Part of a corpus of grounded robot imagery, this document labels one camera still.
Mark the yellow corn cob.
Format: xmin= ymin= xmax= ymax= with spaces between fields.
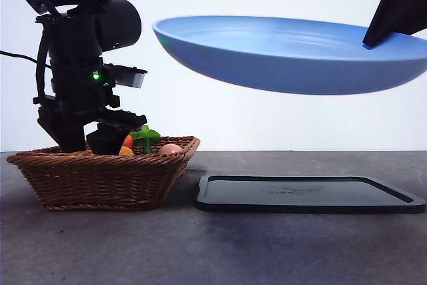
xmin=71 ymin=146 xmax=134 ymax=157

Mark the blue round plate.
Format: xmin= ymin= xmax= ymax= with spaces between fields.
xmin=151 ymin=15 xmax=427 ymax=96

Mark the green leafy vegetable sprig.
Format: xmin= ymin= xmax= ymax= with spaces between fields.
xmin=129 ymin=125 xmax=161 ymax=154

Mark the brown egg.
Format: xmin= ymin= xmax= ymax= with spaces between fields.
xmin=158 ymin=144 xmax=184 ymax=157

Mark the black cable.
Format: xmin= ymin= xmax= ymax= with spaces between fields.
xmin=0 ymin=31 xmax=51 ymax=99

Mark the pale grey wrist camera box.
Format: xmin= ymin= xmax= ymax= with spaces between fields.
xmin=103 ymin=63 xmax=148 ymax=89

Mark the black rectangular tray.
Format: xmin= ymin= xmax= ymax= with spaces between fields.
xmin=195 ymin=174 xmax=427 ymax=215

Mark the brown wicker basket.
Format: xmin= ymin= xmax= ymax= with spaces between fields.
xmin=5 ymin=135 xmax=201 ymax=212

